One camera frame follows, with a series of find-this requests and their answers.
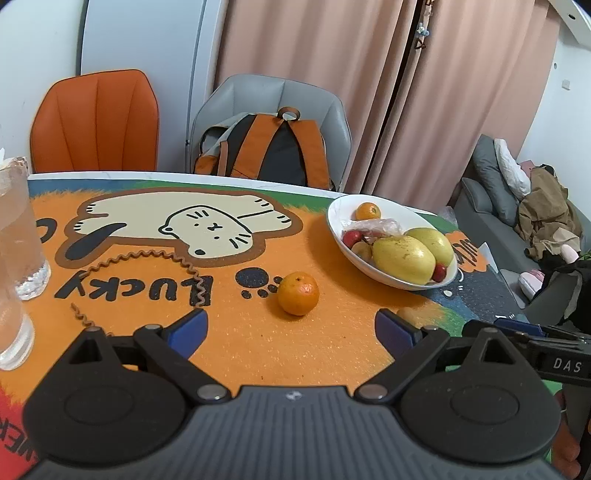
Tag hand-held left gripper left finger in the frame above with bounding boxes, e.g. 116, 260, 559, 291
58, 308, 232, 402

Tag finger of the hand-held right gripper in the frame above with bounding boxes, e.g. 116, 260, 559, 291
462, 318, 580, 347

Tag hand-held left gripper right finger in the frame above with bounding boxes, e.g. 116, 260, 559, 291
355, 308, 522, 402

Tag white bowl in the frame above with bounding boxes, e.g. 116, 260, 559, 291
327, 194, 459, 291

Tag person's right hand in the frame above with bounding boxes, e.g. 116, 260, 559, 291
555, 392, 583, 480

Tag pink slippers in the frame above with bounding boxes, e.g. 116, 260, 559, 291
519, 270, 549, 296

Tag black bag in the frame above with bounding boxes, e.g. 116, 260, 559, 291
531, 258, 591, 326

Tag printed cat table mat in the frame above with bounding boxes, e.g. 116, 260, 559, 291
0, 178, 566, 480

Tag large yellow-green mango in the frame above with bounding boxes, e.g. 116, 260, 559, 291
372, 235, 437, 286

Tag grey sofa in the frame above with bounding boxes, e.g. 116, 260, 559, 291
455, 134, 591, 315

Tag brown jacket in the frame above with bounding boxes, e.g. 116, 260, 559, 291
517, 164, 585, 252

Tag white pillow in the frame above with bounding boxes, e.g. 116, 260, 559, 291
493, 138, 532, 199

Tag clear drinking glass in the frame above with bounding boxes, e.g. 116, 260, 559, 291
0, 258, 35, 371
0, 156, 51, 302

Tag orange and black backpack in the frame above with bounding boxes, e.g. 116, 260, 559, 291
193, 106, 335, 190

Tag orange chair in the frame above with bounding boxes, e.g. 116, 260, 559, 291
30, 69, 160, 174

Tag grey chair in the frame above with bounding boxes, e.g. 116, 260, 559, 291
185, 74, 352, 192

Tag pink curtain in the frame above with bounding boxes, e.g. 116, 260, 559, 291
215, 0, 419, 197
369, 0, 561, 217

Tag white fridge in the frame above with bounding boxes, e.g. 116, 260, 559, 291
79, 0, 229, 171

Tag brown wavy cord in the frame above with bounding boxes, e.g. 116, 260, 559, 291
70, 249, 205, 334

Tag hanging charm string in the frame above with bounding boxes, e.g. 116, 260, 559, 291
414, 0, 437, 49

